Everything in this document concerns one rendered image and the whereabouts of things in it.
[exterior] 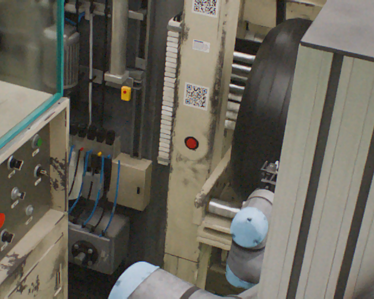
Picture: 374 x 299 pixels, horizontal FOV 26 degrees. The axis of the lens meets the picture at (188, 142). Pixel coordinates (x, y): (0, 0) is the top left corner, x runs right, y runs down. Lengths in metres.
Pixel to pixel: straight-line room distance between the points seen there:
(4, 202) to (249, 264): 0.69
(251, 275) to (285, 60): 0.63
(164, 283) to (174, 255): 1.25
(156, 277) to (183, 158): 1.06
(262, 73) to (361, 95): 1.44
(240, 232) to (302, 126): 1.01
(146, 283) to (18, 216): 0.84
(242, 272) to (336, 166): 1.07
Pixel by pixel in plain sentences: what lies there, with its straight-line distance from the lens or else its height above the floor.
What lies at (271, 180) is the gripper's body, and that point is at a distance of 1.83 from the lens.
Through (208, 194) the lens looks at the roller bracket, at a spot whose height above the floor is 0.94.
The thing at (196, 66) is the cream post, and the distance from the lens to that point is 2.28.
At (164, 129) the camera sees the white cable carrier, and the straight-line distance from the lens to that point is 2.43.
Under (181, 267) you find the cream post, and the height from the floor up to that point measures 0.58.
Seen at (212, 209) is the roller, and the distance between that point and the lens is 2.40.
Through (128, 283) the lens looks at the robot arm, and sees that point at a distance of 1.42.
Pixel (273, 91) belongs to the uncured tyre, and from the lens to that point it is 2.08.
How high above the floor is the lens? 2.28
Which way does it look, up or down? 31 degrees down
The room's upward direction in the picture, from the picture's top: 6 degrees clockwise
